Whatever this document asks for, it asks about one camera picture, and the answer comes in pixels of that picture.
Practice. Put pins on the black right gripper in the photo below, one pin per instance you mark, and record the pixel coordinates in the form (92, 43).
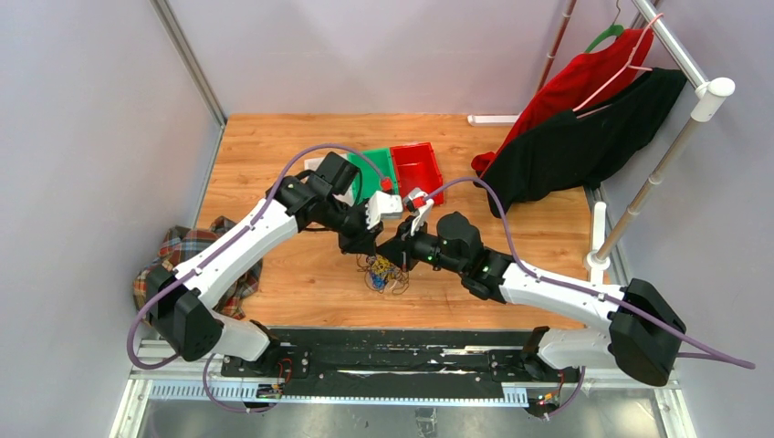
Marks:
(399, 249)

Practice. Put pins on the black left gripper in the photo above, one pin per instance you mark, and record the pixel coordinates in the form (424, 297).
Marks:
(364, 241)

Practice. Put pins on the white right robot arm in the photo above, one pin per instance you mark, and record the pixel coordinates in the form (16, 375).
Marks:
(630, 327)

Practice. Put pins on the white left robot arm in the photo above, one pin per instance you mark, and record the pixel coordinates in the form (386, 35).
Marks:
(181, 303)

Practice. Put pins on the white translucent plastic bin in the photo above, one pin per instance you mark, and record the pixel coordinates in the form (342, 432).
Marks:
(339, 173)

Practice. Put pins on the red plastic bin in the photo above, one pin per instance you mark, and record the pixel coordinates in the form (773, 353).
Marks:
(416, 167)

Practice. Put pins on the black shirt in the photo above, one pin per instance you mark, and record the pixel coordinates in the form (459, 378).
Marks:
(573, 149)

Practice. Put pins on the red shirt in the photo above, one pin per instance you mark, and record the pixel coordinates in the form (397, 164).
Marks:
(549, 114)

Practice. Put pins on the pink hanger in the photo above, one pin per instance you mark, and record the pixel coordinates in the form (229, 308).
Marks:
(628, 65)

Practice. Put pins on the green hanger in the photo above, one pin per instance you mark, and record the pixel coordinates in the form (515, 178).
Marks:
(615, 30)

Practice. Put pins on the silver clothes rack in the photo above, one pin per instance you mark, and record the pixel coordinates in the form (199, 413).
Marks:
(677, 241)

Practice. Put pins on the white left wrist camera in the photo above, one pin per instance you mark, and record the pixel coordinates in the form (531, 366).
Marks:
(382, 206)

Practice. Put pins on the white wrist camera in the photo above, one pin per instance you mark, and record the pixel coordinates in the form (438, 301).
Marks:
(419, 209)
(382, 206)

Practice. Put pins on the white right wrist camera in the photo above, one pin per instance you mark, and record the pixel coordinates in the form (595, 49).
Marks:
(419, 209)

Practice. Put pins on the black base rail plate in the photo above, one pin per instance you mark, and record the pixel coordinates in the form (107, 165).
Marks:
(419, 364)

